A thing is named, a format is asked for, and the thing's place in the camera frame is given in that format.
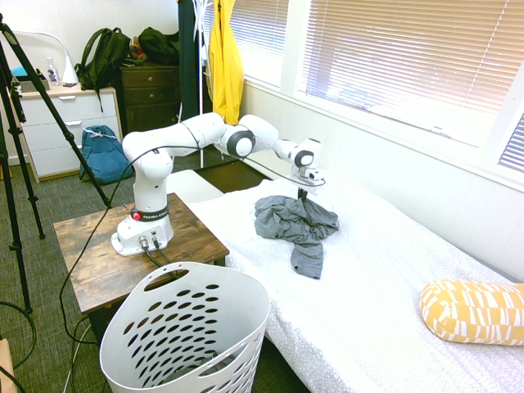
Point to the yellow patterned bolster pillow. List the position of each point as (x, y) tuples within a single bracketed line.
[(471, 311)]

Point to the white perforated laundry basket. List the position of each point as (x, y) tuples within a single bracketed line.
[(241, 311)]

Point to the grey garment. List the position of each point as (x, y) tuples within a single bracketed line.
[(286, 223)]

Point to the brown stuffed toy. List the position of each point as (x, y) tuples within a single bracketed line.
[(137, 49)]

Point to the cream bench cushion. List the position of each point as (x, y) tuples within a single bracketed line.
[(192, 184)]

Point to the dark navy hanging garment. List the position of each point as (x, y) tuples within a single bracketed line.
[(190, 61)]

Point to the grey box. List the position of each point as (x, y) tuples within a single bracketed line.
[(32, 86)]

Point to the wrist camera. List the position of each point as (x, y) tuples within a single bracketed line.
[(313, 176)]

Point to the white drawer dresser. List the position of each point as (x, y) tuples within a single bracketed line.
[(53, 135)]

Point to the white coat rack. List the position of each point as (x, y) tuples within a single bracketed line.
[(201, 82)]

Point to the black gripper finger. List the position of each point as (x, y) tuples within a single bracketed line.
[(299, 194), (305, 195)]

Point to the yellow hanging jacket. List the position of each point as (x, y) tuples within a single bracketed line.
[(225, 61)]

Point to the rustic wooden side table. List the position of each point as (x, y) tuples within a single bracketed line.
[(98, 262)]

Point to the black camera tripod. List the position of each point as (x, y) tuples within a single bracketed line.
[(16, 135)]

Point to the clear plastic bottle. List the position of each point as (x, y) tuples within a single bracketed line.
[(52, 75)]

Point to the wide white window blinds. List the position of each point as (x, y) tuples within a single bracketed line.
[(409, 49)]

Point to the dark wooden dresser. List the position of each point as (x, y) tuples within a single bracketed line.
[(149, 98)]

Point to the dark green duffel bag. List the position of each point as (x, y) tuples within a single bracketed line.
[(159, 47)]

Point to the white bed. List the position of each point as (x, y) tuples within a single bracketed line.
[(368, 266)]

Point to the narrow white window blinds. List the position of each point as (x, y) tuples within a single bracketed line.
[(262, 37), (513, 143)]

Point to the white desk lamp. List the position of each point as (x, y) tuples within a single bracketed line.
[(69, 69)]

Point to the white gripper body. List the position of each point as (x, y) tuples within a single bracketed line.
[(307, 182)]

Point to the dark green backpack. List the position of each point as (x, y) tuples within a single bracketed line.
[(102, 57)]

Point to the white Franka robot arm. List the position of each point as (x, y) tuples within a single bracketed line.
[(151, 176)]

